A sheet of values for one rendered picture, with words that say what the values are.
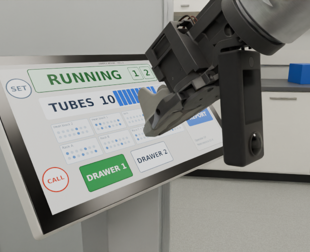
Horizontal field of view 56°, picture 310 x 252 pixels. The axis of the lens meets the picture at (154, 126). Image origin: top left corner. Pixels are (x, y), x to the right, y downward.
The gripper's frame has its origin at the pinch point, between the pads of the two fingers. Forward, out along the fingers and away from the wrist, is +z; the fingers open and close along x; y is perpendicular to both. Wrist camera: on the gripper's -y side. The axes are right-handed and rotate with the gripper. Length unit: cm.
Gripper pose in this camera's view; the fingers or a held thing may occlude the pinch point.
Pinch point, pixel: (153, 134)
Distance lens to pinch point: 40.4
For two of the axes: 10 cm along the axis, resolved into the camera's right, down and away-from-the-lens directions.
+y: -4.5, -8.6, 2.4
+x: -7.1, 1.8, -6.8
